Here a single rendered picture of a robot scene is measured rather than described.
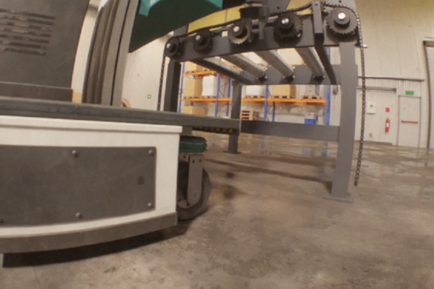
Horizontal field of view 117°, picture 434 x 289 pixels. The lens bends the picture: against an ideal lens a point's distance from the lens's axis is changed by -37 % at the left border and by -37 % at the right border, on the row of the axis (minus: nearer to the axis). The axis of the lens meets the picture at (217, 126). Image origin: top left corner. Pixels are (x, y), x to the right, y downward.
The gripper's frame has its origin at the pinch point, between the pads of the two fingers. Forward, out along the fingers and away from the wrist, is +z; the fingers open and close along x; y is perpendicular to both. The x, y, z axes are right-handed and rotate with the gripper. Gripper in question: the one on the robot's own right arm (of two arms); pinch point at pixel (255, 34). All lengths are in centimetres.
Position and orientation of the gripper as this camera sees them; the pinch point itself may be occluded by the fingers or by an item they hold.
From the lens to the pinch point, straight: 101.0
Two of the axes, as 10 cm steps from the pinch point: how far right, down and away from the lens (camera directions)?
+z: 0.7, 9.1, 4.0
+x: 7.9, 2.0, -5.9
